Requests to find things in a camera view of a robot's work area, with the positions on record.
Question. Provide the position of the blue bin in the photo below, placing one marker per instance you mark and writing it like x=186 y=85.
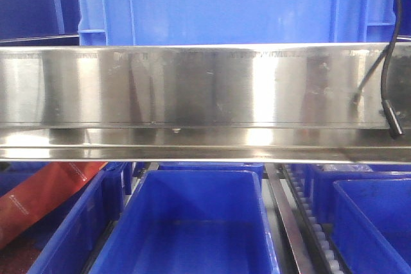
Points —
x=192 y=222
x=372 y=225
x=319 y=179
x=208 y=167
x=63 y=240

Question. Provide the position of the blue bin lower right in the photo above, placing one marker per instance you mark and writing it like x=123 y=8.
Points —
x=372 y=225

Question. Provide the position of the stainless steel shelf beam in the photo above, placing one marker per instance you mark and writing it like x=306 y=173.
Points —
x=258 y=102

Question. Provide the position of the blue bin rear centre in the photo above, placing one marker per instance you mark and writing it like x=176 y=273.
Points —
x=208 y=167

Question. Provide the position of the red packaging bag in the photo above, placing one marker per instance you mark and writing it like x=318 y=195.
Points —
x=41 y=193

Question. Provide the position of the blue bin centre lower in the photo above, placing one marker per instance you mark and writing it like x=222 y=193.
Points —
x=192 y=222

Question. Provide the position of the dark blue crate upper left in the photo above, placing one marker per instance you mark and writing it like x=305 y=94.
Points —
x=39 y=22

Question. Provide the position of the large blue crate upper shelf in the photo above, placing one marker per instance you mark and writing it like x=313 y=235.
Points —
x=178 y=22

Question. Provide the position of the blue bin lower left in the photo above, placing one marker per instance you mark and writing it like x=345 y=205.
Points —
x=63 y=240

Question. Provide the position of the blue bin rear right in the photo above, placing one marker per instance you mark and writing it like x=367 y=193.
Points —
x=319 y=179

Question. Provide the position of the steel roller track rail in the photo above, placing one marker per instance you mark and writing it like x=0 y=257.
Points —
x=302 y=245

